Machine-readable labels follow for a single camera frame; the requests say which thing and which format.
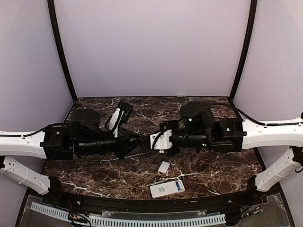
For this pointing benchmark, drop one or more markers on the black frame post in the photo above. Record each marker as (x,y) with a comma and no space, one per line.
(60,50)
(245,49)

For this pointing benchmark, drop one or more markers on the white slotted cable duct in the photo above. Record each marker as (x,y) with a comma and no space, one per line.
(99,221)

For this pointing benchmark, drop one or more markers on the clear acrylic plate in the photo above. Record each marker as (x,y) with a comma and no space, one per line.
(154,215)

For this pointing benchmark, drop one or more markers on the white remote control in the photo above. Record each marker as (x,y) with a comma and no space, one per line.
(163,189)

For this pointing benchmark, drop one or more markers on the white battery cover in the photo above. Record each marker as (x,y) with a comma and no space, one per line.
(163,167)

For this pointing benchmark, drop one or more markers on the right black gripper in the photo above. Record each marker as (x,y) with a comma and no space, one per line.
(169,154)

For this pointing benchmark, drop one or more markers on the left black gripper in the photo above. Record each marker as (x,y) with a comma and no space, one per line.
(126,146)

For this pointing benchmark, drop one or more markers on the black front rail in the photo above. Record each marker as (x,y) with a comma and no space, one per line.
(90,204)

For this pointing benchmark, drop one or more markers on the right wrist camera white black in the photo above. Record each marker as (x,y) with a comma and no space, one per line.
(159,140)

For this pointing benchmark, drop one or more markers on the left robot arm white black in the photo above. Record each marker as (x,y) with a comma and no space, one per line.
(80,137)

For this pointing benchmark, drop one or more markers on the blue battery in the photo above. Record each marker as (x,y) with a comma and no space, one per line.
(179,186)

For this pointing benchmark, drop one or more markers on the left black frame post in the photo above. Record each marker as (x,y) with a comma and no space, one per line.
(60,50)

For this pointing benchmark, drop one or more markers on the right black frame post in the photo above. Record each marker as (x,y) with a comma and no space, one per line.
(245,49)

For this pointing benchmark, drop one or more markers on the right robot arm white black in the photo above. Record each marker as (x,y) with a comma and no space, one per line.
(197,129)

